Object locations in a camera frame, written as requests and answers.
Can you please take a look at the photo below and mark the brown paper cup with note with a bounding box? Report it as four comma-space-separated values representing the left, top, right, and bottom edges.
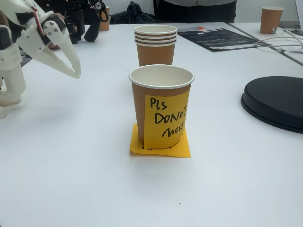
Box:
128, 64, 195, 148

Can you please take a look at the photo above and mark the plain brown paper cup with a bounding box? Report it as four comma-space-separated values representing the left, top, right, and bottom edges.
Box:
98, 6, 110, 32

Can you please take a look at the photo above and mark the brown stacked paper cup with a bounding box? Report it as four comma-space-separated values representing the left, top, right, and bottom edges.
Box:
134, 36, 178, 44
134, 33, 178, 40
134, 40, 178, 67
134, 25, 178, 35

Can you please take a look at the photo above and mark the brown paper cup with logo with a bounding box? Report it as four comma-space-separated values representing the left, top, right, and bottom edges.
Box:
260, 6, 285, 35

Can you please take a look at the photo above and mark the black bag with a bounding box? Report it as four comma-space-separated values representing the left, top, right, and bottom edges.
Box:
110, 1, 156, 25

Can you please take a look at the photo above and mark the person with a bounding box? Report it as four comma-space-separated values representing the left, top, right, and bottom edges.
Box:
153, 0, 237, 24

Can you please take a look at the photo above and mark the black printed brochure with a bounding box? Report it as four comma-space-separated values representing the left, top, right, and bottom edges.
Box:
176, 26, 273, 52

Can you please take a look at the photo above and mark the yellow handwritten sticky note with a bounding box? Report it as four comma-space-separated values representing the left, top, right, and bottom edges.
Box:
129, 123, 192, 158

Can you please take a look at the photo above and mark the black round disc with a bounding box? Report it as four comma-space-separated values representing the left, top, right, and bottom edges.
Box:
241, 76, 303, 135

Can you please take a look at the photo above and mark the silver laptop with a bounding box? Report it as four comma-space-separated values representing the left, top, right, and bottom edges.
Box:
278, 0, 303, 30

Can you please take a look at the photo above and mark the white cable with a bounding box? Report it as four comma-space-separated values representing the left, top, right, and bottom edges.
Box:
254, 29, 303, 54

